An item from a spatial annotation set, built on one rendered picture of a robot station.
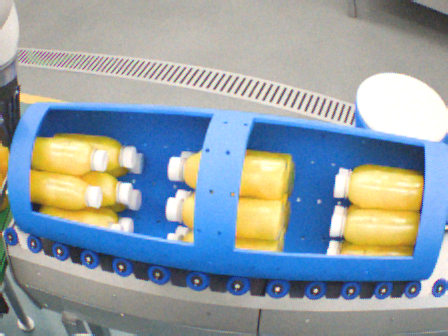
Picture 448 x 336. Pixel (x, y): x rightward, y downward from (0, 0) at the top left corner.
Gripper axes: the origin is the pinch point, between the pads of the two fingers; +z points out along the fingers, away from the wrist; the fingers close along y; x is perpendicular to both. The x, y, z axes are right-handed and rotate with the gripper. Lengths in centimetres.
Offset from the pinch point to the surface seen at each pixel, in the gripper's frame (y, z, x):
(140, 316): 12.0, 32.6, 28.5
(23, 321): -20, 111, -41
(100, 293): 10.8, 28.5, 19.7
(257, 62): -187, 116, 19
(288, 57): -195, 116, 32
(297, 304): 9, 23, 60
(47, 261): 9.5, 23.6, 6.7
